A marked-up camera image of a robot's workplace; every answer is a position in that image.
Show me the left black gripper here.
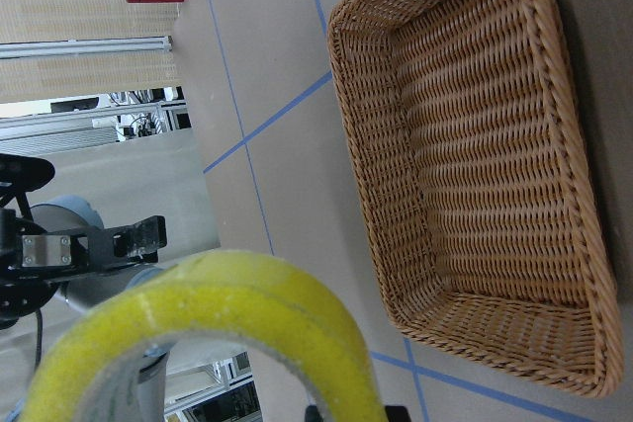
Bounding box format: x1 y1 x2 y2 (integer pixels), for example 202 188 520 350
1 209 167 323

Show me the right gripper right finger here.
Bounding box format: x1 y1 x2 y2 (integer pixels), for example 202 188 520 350
385 405 409 422

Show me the yellow tape roll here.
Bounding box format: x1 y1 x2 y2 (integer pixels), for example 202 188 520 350
21 250 387 421

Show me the brown wicker basket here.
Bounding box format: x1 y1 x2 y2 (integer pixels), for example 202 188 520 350
327 0 624 398

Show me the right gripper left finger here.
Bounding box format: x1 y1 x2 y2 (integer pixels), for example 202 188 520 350
304 404 324 422

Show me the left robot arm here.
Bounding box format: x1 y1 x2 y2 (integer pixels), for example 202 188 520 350
1 196 167 359

